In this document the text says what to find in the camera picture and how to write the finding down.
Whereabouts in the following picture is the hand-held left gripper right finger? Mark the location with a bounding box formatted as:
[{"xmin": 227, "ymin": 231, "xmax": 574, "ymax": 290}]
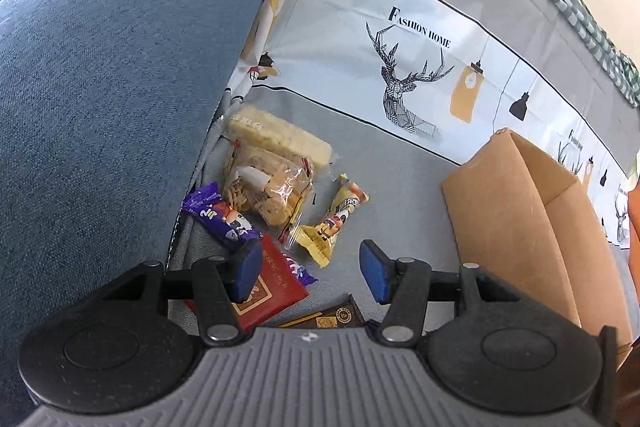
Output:
[{"xmin": 359, "ymin": 239, "xmax": 526, "ymax": 349}]

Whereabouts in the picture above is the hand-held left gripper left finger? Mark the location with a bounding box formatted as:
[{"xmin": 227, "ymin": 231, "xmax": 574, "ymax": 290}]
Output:
[{"xmin": 95, "ymin": 243, "xmax": 264, "ymax": 348}]

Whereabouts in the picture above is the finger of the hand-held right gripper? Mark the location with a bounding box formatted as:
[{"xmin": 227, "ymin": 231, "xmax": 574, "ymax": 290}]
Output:
[{"xmin": 597, "ymin": 326, "xmax": 619, "ymax": 427}]

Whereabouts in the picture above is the dark red packet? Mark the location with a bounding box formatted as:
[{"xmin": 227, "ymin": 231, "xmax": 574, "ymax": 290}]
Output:
[{"xmin": 185, "ymin": 234, "xmax": 310, "ymax": 333}]

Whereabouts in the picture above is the dark brown snack packet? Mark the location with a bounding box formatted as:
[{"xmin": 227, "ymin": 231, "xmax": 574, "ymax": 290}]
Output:
[{"xmin": 277, "ymin": 292, "xmax": 368, "ymax": 328}]

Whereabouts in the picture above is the yellow cartoon snack packet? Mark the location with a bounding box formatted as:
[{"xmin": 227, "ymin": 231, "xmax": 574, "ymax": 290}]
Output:
[{"xmin": 289, "ymin": 173, "xmax": 370, "ymax": 268}]

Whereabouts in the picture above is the purple cartoon snack packet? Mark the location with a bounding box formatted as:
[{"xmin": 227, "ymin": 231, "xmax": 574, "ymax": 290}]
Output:
[{"xmin": 181, "ymin": 182, "xmax": 263, "ymax": 258}]

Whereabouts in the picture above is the clear bag of crackers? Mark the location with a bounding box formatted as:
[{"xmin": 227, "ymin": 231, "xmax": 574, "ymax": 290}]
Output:
[{"xmin": 220, "ymin": 139, "xmax": 317, "ymax": 244}]

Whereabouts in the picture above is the brown cardboard box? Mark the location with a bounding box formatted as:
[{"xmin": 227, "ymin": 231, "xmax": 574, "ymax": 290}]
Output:
[{"xmin": 441, "ymin": 127, "xmax": 636, "ymax": 373}]

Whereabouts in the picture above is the pale puffed rice bar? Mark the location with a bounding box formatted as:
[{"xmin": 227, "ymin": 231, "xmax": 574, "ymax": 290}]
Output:
[{"xmin": 227, "ymin": 103, "xmax": 335, "ymax": 168}]

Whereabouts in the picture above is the grey deer print sofa cover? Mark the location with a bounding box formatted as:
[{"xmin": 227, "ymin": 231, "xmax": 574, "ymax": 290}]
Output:
[{"xmin": 165, "ymin": 0, "xmax": 640, "ymax": 338}]

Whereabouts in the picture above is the orange cushion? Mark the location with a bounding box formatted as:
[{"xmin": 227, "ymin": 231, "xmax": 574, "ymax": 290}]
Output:
[{"xmin": 627, "ymin": 177, "xmax": 640, "ymax": 268}]

